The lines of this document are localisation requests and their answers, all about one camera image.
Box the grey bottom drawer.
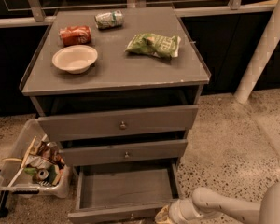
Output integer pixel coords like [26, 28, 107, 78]
[68, 159, 181, 224]

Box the grey drawer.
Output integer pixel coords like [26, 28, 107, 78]
[60, 139, 188, 166]
[68, 159, 181, 224]
[37, 105, 198, 141]

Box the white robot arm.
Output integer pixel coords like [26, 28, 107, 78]
[155, 182, 280, 224]

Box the grey middle drawer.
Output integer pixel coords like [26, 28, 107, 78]
[60, 139, 188, 166]

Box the grey top drawer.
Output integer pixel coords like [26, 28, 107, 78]
[37, 105, 198, 141]

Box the grey drawer cabinet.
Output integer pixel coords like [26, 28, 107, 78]
[19, 6, 212, 170]

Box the clear plastic trash bin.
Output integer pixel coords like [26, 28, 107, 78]
[0, 119, 71, 198]

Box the green chip bag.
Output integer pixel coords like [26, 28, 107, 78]
[125, 33, 181, 59]

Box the white paper bowl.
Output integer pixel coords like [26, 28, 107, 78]
[52, 45, 98, 75]

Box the white green soda can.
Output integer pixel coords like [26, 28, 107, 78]
[94, 10, 124, 30]

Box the black handle on floor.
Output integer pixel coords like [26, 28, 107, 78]
[0, 190, 9, 218]

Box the metal railing frame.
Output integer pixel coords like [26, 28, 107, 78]
[0, 0, 280, 30]

